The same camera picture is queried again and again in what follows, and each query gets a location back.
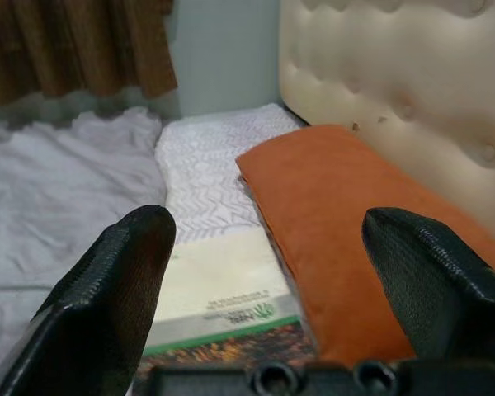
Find brown pleated curtain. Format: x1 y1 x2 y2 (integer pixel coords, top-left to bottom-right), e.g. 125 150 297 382
0 0 181 125

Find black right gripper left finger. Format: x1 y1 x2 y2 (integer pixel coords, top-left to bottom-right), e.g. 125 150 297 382
0 205 177 396

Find white book with green logo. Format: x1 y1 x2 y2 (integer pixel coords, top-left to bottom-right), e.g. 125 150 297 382
134 237 318 396

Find orange suede pillow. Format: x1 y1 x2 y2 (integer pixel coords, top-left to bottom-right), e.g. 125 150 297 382
234 123 495 364

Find white crumpled duvet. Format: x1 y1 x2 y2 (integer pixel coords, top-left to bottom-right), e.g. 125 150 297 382
0 105 168 364

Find white herringbone patterned mattress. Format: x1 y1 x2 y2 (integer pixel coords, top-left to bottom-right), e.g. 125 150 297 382
153 102 306 251

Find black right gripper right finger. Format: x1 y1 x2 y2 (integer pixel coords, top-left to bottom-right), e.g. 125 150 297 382
361 206 495 366

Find beige padded headboard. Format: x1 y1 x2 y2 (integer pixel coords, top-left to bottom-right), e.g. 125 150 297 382
278 0 495 248

